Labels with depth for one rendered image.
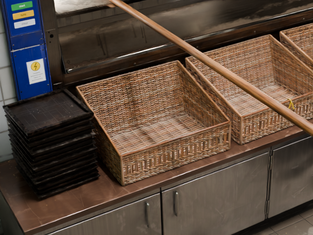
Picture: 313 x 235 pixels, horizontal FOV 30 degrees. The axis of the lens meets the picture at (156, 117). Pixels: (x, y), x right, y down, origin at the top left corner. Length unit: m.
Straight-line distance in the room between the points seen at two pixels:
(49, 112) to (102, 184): 0.38
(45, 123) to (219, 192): 0.89
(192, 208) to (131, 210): 0.33
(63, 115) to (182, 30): 0.84
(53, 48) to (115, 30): 0.31
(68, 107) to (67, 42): 0.36
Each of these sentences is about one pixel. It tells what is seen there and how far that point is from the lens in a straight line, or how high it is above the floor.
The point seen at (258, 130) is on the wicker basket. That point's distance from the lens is 2.78.
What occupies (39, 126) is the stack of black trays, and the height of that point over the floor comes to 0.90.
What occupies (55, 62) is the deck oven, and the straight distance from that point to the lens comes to 2.67.
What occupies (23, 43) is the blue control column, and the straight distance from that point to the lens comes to 2.56.
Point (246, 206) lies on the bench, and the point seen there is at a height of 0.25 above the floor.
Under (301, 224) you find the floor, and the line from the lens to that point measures 3.24.
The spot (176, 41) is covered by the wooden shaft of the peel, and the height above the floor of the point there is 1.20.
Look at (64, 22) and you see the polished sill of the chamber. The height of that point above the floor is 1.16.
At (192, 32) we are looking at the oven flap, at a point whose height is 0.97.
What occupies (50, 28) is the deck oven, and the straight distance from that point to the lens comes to 2.61.
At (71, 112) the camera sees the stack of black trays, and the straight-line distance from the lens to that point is 2.41.
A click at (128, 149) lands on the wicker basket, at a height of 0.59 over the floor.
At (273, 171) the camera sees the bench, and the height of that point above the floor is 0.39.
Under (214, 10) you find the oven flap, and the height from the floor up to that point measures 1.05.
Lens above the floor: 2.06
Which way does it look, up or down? 30 degrees down
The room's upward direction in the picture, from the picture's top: 2 degrees counter-clockwise
